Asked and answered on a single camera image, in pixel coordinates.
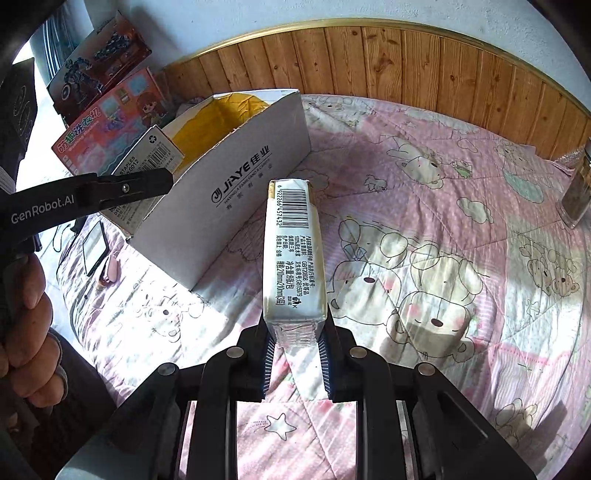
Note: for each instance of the pink doll toy box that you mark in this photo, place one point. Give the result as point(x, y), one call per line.
point(102, 135)

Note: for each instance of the cream tissue pack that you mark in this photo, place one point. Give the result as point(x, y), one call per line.
point(295, 304)

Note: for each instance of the white cardboard box yellow tape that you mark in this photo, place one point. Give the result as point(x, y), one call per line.
point(222, 153)

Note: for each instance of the person's left hand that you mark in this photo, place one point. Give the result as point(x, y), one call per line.
point(29, 354)

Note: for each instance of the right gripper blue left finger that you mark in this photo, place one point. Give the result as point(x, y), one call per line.
point(256, 363)

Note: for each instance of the dark robot toy box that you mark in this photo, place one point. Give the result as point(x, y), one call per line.
point(102, 60)

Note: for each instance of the glass tea bottle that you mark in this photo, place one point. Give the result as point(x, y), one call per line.
point(576, 199)

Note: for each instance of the wooden wall panelling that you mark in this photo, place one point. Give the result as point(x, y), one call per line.
point(402, 62)

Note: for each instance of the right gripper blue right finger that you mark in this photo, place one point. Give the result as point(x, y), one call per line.
point(341, 380)

